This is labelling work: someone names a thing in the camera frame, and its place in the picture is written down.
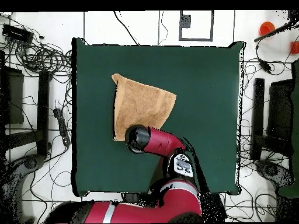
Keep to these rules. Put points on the tan terry towel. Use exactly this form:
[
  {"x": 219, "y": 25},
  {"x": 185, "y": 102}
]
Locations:
[{"x": 140, "y": 105}]

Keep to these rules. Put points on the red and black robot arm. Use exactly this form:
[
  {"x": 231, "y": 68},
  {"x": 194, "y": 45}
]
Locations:
[{"x": 161, "y": 142}]

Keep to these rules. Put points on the dark flat panel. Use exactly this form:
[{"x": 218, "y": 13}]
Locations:
[
  {"x": 280, "y": 109},
  {"x": 15, "y": 98}
]

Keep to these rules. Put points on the dark green table cloth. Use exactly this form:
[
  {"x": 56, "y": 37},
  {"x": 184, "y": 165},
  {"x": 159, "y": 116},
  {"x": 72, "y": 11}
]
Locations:
[{"x": 198, "y": 105}]

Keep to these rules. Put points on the black power strip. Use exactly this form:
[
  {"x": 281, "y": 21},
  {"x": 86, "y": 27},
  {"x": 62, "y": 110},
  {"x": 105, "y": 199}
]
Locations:
[{"x": 62, "y": 126}]

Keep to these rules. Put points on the black stand bar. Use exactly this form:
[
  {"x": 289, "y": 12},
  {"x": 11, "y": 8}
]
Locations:
[
  {"x": 43, "y": 112},
  {"x": 258, "y": 116}
]

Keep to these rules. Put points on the black power adapter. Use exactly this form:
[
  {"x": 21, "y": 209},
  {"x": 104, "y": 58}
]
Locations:
[{"x": 265, "y": 65}]

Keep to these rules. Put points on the hanging green cloth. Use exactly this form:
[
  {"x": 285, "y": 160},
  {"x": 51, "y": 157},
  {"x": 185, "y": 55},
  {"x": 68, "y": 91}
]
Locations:
[{"x": 296, "y": 112}]

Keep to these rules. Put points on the orange cup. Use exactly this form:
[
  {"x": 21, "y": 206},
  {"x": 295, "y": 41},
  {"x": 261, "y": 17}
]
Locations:
[{"x": 266, "y": 28}]

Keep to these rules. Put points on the black rod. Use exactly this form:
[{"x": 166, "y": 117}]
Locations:
[{"x": 273, "y": 31}]

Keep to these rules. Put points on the black electronics box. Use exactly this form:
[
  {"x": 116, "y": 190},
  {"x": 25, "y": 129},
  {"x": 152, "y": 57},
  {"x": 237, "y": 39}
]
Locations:
[{"x": 17, "y": 33}]

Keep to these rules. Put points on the orange block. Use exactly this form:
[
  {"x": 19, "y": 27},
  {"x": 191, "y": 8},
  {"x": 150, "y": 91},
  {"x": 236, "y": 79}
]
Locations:
[{"x": 295, "y": 47}]

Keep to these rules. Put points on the grey square floor frame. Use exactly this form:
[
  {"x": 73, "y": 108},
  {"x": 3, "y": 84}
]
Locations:
[{"x": 212, "y": 25}]

